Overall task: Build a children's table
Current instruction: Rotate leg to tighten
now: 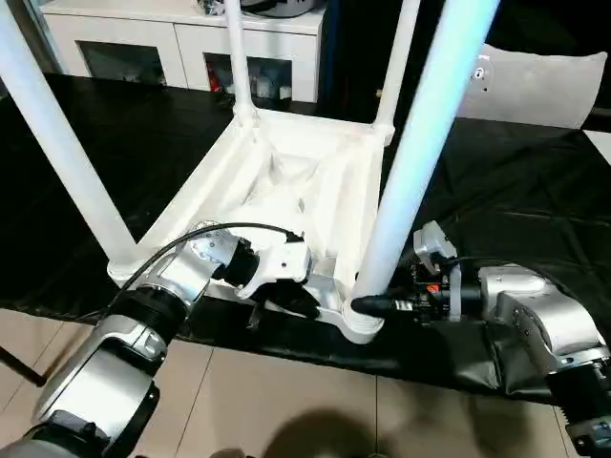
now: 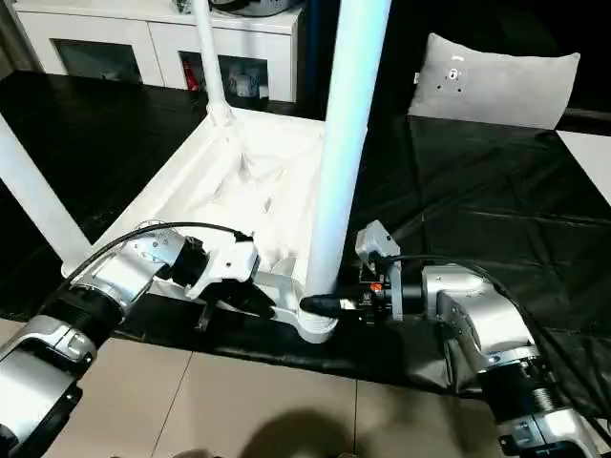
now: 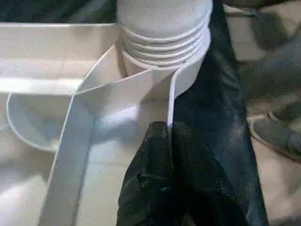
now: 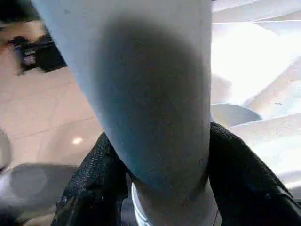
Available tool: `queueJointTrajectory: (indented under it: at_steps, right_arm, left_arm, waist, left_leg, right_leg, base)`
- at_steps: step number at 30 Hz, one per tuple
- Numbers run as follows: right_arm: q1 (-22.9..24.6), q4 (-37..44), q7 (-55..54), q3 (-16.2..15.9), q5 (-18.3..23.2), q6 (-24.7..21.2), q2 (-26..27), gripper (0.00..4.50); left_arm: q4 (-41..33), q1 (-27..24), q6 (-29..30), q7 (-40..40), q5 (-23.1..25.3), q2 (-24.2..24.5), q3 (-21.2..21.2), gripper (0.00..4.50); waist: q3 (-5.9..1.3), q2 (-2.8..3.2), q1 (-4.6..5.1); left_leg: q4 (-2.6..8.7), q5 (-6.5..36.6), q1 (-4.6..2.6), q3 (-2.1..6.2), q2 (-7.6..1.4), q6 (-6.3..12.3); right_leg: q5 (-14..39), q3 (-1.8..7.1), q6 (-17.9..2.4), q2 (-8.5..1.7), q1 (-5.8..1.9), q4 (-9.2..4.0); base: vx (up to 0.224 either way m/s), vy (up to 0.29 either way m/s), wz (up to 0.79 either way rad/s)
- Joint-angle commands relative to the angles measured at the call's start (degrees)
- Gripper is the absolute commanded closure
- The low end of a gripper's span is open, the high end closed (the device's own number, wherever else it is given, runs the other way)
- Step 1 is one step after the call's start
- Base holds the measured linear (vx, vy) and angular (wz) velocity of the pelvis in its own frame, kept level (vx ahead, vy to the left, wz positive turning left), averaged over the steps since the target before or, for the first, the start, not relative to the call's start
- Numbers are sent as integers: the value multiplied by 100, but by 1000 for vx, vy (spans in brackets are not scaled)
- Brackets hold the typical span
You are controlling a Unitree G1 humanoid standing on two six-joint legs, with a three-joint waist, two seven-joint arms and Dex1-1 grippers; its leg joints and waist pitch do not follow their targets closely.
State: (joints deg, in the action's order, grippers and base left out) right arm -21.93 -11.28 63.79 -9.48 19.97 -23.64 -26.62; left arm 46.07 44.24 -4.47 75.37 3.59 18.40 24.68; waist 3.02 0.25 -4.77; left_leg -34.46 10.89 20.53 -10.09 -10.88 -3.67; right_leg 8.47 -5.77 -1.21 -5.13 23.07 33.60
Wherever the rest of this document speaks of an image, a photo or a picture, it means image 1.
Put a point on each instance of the white plastic table top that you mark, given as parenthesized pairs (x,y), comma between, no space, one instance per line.
(229,167)

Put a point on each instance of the small white jar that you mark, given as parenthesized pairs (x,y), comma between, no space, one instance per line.
(285,91)

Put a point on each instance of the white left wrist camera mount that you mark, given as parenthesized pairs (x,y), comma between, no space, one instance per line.
(286,257)

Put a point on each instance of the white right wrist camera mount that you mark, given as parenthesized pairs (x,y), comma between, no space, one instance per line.
(432,243)

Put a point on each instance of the white plastic table leg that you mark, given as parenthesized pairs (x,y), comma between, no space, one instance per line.
(67,143)
(422,143)
(238,62)
(400,62)

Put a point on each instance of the dark blue vertical panel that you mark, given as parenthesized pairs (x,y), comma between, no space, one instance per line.
(331,47)

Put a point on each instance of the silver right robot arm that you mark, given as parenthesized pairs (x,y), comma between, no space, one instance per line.
(539,305)

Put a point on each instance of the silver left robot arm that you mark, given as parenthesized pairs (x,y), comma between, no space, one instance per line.
(200,257)

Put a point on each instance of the white cabinet with glass doors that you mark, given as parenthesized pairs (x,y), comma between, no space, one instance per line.
(119,26)

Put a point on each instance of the black mat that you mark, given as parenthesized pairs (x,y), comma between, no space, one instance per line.
(525,191)

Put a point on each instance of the black metal frame bar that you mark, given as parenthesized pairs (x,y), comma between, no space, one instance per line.
(19,365)

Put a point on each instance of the white flat panel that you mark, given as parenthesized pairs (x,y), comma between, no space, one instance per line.
(599,145)

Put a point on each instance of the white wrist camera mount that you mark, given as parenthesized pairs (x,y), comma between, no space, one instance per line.
(286,257)
(432,243)

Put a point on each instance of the grey cushion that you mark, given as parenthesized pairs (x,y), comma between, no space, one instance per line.
(539,86)

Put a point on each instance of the grey bag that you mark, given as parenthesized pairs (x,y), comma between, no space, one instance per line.
(281,6)

